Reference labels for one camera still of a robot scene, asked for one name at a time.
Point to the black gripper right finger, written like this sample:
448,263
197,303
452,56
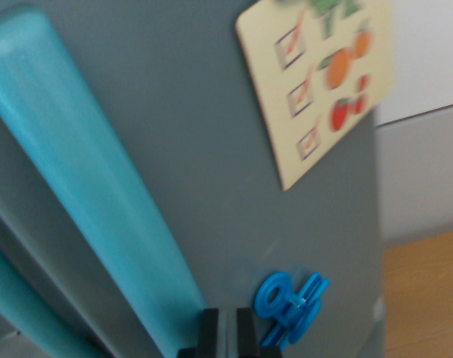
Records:
247,332

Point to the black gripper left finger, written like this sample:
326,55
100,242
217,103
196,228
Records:
211,332

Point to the grey toy refrigerator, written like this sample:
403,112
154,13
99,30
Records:
196,149

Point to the grey fridge door with display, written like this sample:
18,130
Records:
10,335

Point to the blue clip without card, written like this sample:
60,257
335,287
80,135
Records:
282,298

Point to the cream grocery checklist card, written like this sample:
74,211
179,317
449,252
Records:
323,93

